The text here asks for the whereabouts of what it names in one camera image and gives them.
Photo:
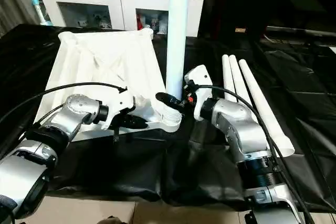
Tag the grey curtain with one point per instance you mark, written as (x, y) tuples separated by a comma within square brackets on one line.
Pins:
[(13, 3)]

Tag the white plastic table leg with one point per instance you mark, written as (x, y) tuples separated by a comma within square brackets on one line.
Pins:
[(227, 77), (237, 85), (177, 35), (262, 111)]

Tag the black metal rail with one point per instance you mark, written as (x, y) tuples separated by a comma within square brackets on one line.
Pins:
[(299, 30)]

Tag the white plastic table top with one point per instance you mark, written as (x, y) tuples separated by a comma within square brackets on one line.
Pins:
[(100, 66)]

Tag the black plastic mat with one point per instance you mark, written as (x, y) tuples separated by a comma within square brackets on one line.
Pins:
[(294, 93)]

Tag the small tan tag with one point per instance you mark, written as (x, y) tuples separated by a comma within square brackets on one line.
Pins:
[(240, 30)]

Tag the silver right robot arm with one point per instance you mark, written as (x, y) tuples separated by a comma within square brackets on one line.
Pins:
[(247, 140)]

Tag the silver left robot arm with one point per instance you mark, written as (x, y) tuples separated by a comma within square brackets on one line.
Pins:
[(47, 145)]

